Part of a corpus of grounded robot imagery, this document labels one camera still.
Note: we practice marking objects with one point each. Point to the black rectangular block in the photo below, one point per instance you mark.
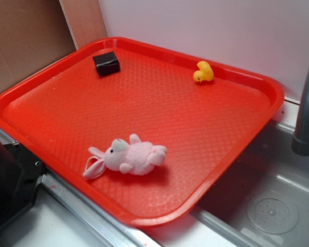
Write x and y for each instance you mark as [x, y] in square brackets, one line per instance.
[106, 64]

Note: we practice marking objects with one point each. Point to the brown cardboard panel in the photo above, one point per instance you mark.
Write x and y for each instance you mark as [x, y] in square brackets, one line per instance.
[33, 35]

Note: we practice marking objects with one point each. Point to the grey toy sink basin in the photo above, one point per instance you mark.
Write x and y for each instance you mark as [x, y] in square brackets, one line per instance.
[261, 200]

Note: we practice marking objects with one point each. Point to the yellow rubber duck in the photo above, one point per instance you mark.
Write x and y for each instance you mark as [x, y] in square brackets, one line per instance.
[204, 72]

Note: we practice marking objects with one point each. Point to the pink plush bunny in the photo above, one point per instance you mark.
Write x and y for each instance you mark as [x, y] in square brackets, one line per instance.
[134, 157]

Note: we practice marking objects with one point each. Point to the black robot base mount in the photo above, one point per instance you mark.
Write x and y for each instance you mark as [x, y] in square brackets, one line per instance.
[20, 176]

